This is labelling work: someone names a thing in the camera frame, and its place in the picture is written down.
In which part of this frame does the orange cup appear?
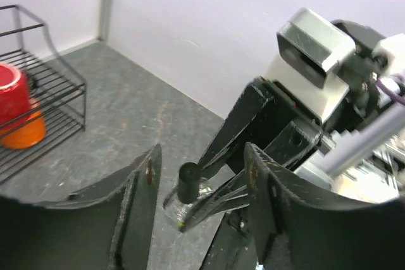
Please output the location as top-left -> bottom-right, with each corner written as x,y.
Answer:
1,98 -> 46,150

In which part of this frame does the aluminium corner post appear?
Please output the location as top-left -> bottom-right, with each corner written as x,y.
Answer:
97,0 -> 113,42

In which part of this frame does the black wire rack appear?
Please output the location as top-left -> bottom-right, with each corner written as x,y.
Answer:
1,4 -> 87,184

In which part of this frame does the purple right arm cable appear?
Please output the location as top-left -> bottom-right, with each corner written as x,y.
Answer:
322,73 -> 405,178

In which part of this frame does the black nail polish cap brush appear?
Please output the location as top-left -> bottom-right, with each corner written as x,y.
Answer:
177,162 -> 201,204

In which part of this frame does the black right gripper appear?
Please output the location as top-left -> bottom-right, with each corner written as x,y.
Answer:
178,77 -> 322,232

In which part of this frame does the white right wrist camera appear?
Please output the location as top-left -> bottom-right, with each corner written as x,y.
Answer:
263,8 -> 355,123

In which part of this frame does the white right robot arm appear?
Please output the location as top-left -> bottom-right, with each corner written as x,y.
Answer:
177,20 -> 388,232

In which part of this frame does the glitter nail polish bottle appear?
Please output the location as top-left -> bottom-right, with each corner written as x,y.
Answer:
163,178 -> 213,229

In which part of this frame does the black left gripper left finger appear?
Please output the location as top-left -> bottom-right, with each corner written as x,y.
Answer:
1,145 -> 162,269

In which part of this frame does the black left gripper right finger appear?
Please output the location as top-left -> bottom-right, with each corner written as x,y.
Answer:
244,143 -> 404,269

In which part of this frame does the red ceramic mug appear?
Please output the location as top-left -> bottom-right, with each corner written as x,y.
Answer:
1,63 -> 31,130

